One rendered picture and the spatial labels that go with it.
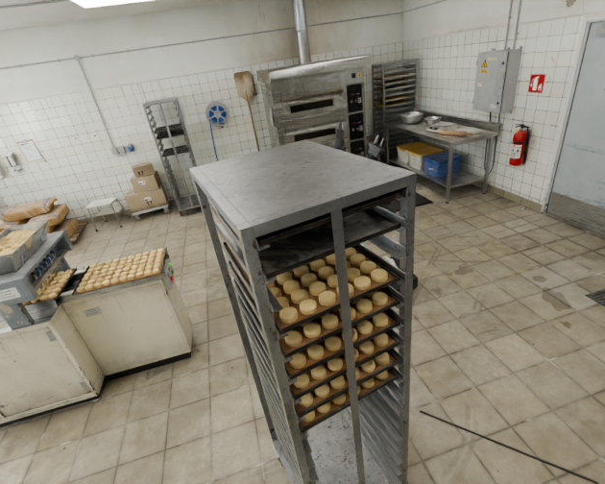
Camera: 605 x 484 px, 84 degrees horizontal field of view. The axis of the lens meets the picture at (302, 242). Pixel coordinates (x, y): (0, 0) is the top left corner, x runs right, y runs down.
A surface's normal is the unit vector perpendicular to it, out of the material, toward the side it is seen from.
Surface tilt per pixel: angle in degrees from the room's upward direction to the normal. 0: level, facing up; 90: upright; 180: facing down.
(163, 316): 90
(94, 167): 90
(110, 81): 90
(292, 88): 90
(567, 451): 0
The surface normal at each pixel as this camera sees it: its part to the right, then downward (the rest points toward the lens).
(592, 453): -0.14, -0.87
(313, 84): 0.26, 0.44
